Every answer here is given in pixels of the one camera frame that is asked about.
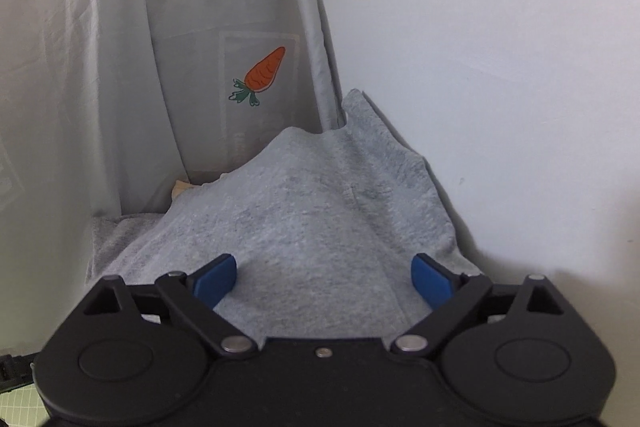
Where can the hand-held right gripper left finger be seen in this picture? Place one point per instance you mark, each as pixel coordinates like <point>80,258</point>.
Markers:
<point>215,279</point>

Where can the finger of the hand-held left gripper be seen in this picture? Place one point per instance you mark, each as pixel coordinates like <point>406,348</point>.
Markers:
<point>17,372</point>

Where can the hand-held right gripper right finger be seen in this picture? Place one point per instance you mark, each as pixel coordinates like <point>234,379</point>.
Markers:
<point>430,279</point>

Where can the grey hoodie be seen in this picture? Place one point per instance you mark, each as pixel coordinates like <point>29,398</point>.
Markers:
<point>310,207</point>

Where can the folded beige garment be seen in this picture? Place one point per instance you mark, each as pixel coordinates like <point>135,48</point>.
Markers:
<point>180,192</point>

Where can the grey carrot print sheet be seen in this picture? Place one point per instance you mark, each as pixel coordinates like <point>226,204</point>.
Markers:
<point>100,57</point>

